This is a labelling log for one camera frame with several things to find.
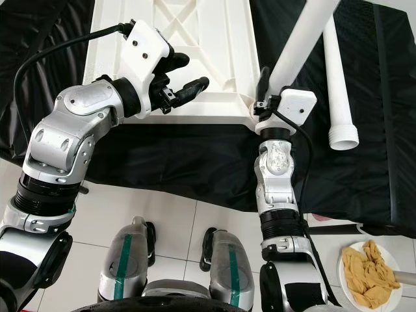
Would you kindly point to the white plastic table top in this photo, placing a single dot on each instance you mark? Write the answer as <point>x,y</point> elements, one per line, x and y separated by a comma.
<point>227,65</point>

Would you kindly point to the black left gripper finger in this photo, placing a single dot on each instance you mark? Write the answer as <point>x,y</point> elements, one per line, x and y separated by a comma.
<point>177,62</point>
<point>190,92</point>

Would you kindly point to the white plastic table leg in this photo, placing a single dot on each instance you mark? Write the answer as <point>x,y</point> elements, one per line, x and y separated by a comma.
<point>338,84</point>
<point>305,39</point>

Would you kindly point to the yellow crumpled cloth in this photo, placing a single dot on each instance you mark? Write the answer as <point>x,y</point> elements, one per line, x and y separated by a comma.
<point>367,273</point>

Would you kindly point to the black robot torso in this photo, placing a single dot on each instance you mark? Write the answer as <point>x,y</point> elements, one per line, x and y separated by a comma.
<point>188,307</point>

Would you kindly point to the silver left robot leg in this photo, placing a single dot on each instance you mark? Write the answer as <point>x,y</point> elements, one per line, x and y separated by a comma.
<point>125,263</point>

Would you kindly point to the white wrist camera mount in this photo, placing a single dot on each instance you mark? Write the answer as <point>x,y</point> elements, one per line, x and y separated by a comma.
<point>146,49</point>
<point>296,101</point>

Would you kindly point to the silver robot leg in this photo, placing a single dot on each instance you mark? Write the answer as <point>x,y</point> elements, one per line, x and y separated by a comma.
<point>125,263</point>
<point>234,270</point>

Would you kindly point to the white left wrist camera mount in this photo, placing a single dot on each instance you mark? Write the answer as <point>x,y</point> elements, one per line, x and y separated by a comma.
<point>146,49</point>

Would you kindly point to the silver right robot leg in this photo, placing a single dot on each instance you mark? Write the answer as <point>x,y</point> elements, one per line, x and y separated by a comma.
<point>234,270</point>

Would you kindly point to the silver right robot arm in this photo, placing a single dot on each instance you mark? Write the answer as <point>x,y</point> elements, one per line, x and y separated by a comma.
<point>276,188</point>

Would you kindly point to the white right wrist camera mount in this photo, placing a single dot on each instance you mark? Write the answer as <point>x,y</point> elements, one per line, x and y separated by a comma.
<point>296,101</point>

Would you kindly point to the black cloth table cover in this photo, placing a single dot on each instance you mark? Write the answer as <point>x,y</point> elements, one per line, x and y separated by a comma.
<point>169,169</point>

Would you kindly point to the grey metal tube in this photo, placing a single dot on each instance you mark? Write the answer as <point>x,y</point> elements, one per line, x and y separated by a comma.
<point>407,276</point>

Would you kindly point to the black metal frame bar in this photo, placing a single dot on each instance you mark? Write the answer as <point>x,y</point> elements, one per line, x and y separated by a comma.
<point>331,229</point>
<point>83,189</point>

